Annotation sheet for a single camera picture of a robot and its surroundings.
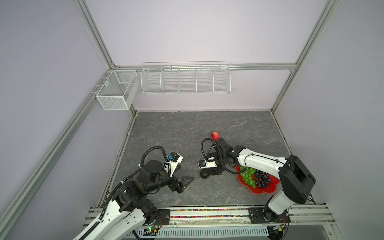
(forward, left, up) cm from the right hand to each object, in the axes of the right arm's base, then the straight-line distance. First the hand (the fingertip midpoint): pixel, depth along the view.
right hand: (209, 163), depth 86 cm
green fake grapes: (-7, -21, -1) cm, 22 cm away
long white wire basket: (+58, +16, +20) cm, 63 cm away
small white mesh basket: (+45, +61, +20) cm, 78 cm away
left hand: (-13, +12, +15) cm, 23 cm away
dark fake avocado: (-6, +2, 0) cm, 7 cm away
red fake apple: (+22, -5, -2) cm, 22 cm away
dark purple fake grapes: (-9, -30, -3) cm, 32 cm away
